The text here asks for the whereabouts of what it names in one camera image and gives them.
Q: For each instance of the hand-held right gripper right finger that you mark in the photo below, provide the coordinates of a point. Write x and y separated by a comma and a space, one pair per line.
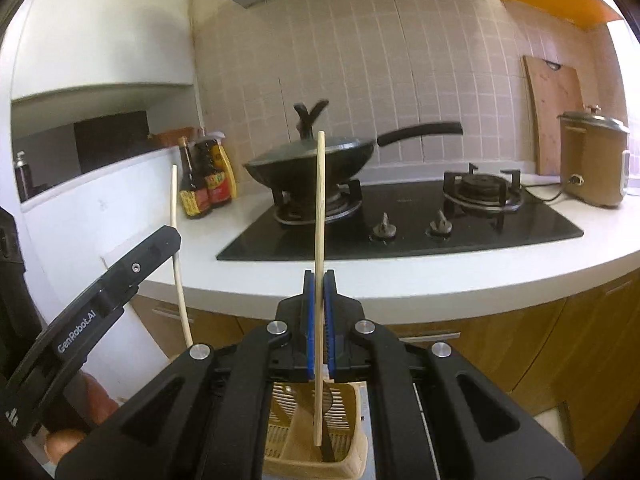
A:
330, 330

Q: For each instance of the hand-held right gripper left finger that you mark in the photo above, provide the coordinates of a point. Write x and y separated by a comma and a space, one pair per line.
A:
310, 330

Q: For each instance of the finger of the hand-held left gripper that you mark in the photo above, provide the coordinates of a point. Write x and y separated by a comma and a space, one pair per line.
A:
145, 260

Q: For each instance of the wooden chopstick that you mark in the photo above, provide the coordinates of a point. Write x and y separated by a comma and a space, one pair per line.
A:
320, 200
173, 200

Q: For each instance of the yellow plastic utensil basket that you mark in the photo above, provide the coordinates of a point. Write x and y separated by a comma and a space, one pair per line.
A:
345, 410

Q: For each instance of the person's left hand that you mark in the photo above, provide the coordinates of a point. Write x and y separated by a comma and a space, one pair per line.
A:
97, 402

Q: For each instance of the slim dark soy sauce bottle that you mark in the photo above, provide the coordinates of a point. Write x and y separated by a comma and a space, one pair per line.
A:
192, 200

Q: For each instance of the large red label sauce bottle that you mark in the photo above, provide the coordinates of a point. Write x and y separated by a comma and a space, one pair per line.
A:
220, 185

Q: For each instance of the grey stove knob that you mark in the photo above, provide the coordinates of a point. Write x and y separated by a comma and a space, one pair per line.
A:
383, 229
440, 225

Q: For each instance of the black appliance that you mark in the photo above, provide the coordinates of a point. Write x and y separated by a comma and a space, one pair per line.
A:
112, 137

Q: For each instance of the brown wicker basket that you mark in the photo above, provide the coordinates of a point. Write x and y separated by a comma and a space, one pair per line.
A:
175, 136

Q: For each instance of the dark spray can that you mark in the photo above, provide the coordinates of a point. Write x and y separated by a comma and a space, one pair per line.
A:
21, 180

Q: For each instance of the black wok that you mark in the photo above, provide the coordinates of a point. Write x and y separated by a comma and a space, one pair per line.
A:
300, 172

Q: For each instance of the black glass gas stove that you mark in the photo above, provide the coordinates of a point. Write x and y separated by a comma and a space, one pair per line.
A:
500, 230

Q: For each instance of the brown rice cooker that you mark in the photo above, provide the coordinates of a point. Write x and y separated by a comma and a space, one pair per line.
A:
590, 170

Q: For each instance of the wooden cutting board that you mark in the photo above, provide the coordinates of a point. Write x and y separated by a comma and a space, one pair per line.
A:
555, 110

